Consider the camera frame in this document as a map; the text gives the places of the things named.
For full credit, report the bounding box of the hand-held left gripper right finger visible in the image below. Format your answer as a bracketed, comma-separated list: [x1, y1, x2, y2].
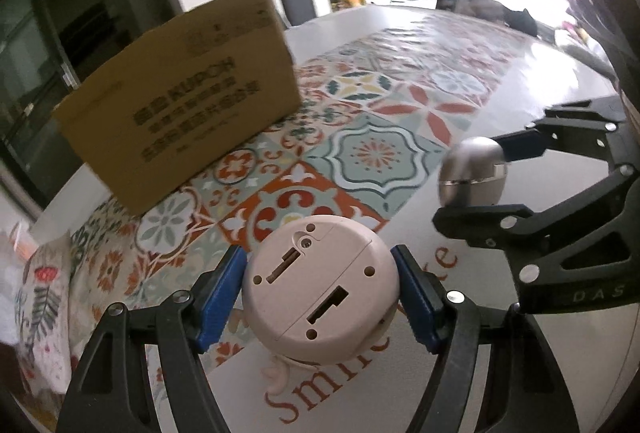
[391, 243, 582, 433]

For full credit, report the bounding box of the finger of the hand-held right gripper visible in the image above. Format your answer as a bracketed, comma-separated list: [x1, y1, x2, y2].
[495, 96, 629, 165]
[431, 164, 637, 285]

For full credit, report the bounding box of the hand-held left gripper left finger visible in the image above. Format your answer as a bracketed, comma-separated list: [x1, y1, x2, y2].
[55, 244, 247, 433]

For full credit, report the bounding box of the silver oval device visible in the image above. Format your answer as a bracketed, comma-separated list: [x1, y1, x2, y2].
[437, 136, 511, 207]

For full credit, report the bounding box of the pink round device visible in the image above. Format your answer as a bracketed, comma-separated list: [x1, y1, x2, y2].
[241, 214, 402, 359]

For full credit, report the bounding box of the brown cardboard box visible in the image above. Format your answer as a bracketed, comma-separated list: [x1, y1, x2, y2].
[52, 0, 303, 215]

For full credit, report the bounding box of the patterned table cover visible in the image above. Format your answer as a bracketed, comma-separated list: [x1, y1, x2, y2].
[15, 0, 631, 433]

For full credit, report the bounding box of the floral fabric pouch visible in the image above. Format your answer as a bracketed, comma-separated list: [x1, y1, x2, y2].
[15, 230, 76, 394]

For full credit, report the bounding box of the dark glass sliding door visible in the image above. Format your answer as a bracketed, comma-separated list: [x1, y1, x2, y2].
[0, 0, 76, 194]

